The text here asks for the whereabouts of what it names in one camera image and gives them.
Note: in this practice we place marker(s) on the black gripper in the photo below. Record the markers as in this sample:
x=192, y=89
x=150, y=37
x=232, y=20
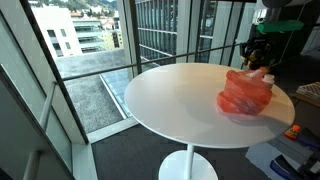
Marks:
x=263, y=41

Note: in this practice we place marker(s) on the brown bottle with yellow lid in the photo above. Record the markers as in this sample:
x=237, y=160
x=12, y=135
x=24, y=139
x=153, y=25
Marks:
x=256, y=58

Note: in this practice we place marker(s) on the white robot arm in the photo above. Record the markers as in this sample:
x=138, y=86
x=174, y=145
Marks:
x=276, y=13

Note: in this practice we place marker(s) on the white Pantene bottle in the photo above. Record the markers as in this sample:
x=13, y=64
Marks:
x=256, y=73

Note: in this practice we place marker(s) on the amber bottle with white lid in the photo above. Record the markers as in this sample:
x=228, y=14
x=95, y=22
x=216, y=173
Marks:
x=268, y=79

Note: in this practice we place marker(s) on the red plastic bag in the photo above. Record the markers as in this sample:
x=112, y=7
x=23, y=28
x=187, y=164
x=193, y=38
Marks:
x=243, y=96

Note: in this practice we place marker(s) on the white lattice tray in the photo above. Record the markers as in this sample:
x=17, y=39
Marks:
x=310, y=91

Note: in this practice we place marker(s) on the orange toy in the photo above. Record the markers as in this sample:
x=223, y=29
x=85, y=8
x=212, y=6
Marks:
x=292, y=132

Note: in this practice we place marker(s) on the white floor board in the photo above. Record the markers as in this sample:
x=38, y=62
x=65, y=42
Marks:
x=260, y=156

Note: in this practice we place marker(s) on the blue floor item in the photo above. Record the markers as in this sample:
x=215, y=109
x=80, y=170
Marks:
x=278, y=168

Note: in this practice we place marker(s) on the dark metal window railing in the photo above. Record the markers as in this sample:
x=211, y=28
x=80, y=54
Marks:
x=133, y=65

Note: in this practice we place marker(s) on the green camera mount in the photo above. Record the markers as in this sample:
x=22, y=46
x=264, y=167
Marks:
x=280, y=26

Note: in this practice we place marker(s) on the white table pedestal base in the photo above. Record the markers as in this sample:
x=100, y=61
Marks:
x=176, y=166

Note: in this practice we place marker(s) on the white pipe rail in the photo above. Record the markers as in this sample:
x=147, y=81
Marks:
x=46, y=106

